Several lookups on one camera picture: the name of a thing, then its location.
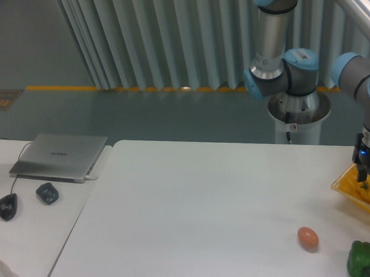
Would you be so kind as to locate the yellow bell pepper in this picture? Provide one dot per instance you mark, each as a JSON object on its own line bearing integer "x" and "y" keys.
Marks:
{"x": 363, "y": 190}

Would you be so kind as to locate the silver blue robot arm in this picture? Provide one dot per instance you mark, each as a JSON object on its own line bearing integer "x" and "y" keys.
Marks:
{"x": 289, "y": 77}

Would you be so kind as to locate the yellow plastic basket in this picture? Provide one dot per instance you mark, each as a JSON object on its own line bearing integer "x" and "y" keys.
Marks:
{"x": 347, "y": 184}

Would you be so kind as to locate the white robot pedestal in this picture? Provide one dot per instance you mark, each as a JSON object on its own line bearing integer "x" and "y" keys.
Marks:
{"x": 297, "y": 131}

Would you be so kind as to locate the brown egg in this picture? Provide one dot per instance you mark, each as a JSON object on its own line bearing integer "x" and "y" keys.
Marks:
{"x": 308, "y": 238}

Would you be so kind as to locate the black computer mouse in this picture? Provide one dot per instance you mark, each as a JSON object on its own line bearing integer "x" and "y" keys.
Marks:
{"x": 8, "y": 206}

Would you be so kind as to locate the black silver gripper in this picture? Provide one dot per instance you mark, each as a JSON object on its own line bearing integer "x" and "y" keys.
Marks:
{"x": 361, "y": 154}

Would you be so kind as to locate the small black plastic device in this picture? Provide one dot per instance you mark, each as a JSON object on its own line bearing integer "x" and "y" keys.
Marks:
{"x": 47, "y": 193}

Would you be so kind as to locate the green bell pepper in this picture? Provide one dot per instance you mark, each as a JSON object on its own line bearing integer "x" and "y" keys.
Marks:
{"x": 358, "y": 262}

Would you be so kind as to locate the silver closed laptop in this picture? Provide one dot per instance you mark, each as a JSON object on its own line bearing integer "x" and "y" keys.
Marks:
{"x": 59, "y": 157}

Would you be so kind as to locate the white folding screen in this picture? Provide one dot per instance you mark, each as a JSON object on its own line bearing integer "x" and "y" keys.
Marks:
{"x": 207, "y": 43}

